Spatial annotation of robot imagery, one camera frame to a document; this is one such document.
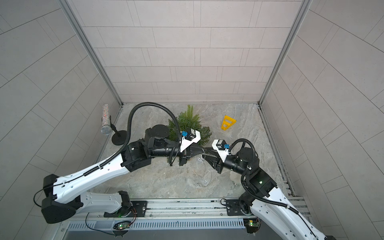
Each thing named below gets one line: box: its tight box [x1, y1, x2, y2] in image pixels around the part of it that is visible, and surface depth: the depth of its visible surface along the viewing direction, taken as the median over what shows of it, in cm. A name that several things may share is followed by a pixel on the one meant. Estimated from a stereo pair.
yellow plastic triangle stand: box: [221, 115, 237, 131], surface depth 107 cm
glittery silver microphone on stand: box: [100, 103, 128, 146], surface depth 84 cm
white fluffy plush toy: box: [229, 170, 242, 185], surface depth 80 cm
